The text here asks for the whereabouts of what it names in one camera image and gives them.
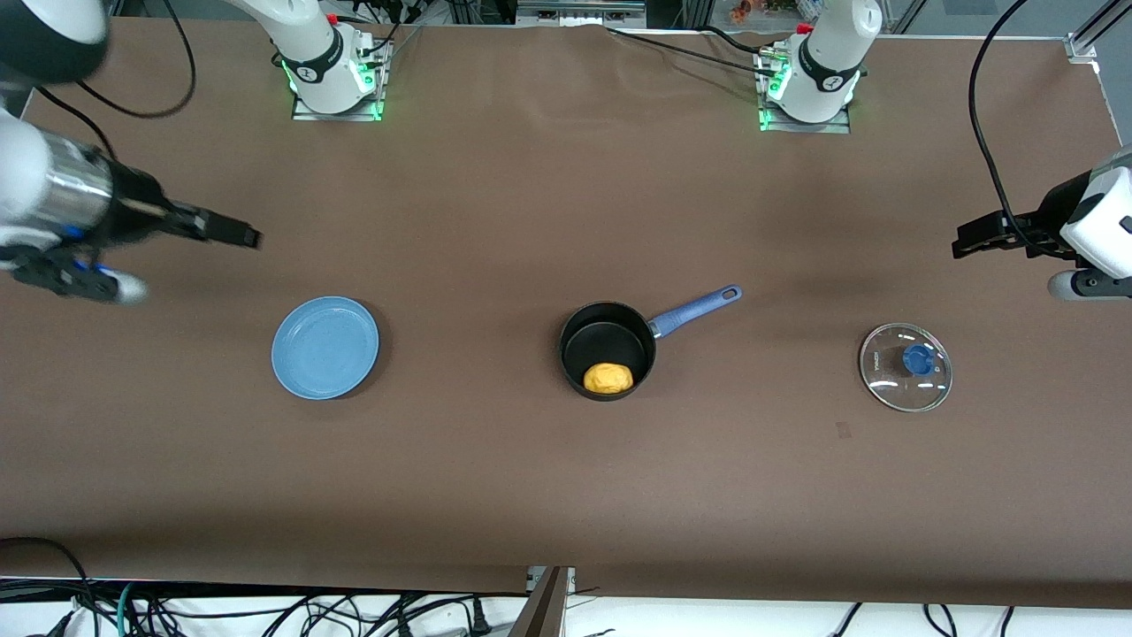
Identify glass lid with blue knob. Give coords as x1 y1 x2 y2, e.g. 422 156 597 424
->
859 322 954 414

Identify yellow potato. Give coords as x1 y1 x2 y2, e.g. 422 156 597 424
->
583 362 635 396

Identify blue round plate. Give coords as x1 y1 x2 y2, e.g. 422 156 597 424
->
271 295 380 401

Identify brown table cover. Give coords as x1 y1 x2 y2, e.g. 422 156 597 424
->
0 18 1132 611

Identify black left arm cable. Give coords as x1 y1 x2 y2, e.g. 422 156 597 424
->
968 0 1041 257

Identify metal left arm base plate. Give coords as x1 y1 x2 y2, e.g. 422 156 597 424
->
757 44 853 134

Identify aluminium profile with bracket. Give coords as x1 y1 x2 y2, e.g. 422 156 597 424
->
1065 0 1132 63

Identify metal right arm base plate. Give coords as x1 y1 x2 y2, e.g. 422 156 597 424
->
291 37 391 123

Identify black cables at base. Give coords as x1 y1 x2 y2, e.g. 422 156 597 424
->
340 0 427 56

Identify black cable on table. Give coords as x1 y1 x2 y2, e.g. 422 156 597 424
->
606 25 784 76

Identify black looping floor cable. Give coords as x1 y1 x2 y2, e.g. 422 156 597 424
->
0 536 100 637

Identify black pot with blue handle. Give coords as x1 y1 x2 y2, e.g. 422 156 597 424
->
559 285 744 402

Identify silver frame bar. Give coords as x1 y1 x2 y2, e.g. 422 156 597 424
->
516 0 647 27

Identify aluminium post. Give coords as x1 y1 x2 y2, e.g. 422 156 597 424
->
509 566 577 637

